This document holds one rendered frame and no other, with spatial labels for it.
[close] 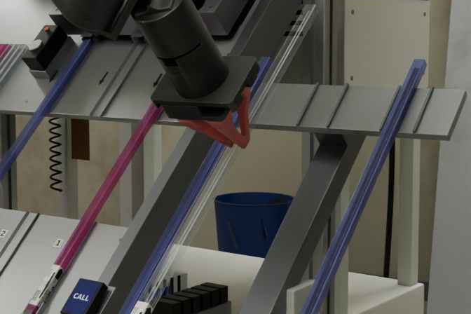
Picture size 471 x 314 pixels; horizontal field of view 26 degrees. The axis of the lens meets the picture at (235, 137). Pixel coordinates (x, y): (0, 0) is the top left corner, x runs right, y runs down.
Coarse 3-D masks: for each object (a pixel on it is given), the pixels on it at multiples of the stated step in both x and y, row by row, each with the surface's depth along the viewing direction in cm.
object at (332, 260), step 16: (416, 64) 120; (416, 80) 119; (400, 96) 118; (400, 112) 116; (384, 128) 115; (384, 144) 113; (384, 160) 113; (368, 176) 111; (368, 192) 110; (352, 208) 109; (352, 224) 107; (336, 240) 107; (336, 256) 105; (320, 272) 104; (320, 288) 103; (304, 304) 102; (320, 304) 103
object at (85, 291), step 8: (80, 280) 123; (80, 288) 122; (88, 288) 122; (96, 288) 121; (72, 296) 122; (80, 296) 121; (88, 296) 121; (72, 304) 121; (80, 304) 120; (88, 304) 120; (72, 312) 120; (80, 312) 119
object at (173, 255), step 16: (304, 16) 119; (304, 32) 118; (288, 48) 116; (272, 64) 115; (288, 64) 115; (272, 80) 113; (256, 96) 112; (256, 112) 110; (224, 160) 107; (224, 176) 106; (208, 192) 104; (192, 208) 103; (208, 208) 104; (192, 224) 102; (176, 240) 101; (176, 256) 100; (160, 272) 99; (160, 288) 98
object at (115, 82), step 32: (0, 0) 189; (32, 0) 184; (256, 0) 154; (0, 32) 181; (32, 32) 176; (64, 64) 165; (96, 64) 161; (128, 64) 157; (160, 64) 154; (0, 96) 167; (32, 96) 163; (64, 96) 159; (96, 96) 155; (128, 96) 152
